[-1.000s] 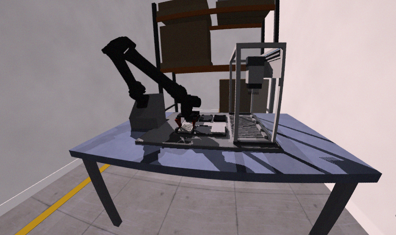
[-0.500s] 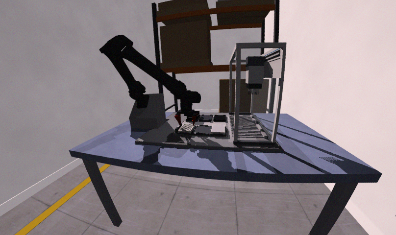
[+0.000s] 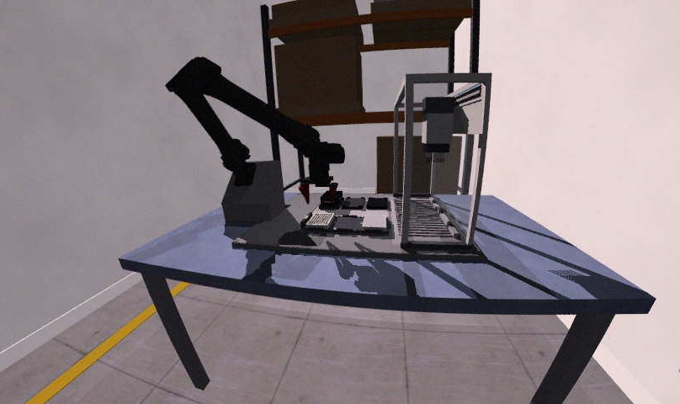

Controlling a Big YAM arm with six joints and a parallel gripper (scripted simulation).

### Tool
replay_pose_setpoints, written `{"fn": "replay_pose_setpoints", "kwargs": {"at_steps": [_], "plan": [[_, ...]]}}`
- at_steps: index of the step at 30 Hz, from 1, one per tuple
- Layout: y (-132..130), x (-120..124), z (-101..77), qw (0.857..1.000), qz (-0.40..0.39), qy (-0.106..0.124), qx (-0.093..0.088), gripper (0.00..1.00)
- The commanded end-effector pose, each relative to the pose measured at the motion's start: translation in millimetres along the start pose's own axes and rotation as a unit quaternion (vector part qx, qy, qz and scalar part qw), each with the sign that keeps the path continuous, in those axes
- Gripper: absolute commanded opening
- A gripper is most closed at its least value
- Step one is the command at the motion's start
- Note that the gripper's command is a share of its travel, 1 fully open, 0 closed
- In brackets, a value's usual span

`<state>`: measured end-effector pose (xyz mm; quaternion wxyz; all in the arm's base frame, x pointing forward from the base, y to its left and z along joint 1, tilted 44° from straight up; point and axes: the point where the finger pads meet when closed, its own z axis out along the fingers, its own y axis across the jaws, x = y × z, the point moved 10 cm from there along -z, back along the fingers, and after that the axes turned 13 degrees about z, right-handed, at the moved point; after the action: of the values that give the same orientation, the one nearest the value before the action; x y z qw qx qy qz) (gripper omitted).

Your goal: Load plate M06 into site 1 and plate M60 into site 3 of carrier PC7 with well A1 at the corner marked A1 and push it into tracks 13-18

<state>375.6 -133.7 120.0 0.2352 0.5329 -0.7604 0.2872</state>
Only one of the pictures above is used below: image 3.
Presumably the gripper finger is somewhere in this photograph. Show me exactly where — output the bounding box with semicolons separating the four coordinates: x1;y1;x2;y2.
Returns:
299;184;310;204
329;184;338;205

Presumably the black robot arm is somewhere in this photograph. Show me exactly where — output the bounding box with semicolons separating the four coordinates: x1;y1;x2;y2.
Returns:
165;57;345;187

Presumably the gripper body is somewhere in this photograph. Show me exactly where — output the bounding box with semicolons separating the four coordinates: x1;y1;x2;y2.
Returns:
300;163;337;187

